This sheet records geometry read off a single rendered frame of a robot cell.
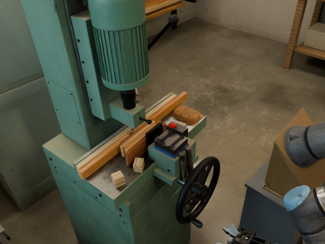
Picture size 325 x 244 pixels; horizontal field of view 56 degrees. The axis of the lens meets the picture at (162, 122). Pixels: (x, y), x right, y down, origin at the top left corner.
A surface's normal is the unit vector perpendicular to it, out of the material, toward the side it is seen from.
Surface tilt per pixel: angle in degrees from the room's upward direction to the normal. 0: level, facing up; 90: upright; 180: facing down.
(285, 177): 90
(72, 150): 0
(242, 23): 90
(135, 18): 90
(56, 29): 90
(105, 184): 0
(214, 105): 0
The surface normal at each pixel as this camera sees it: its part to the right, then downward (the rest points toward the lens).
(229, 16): -0.69, 0.47
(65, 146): -0.04, -0.79
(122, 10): 0.29, 0.58
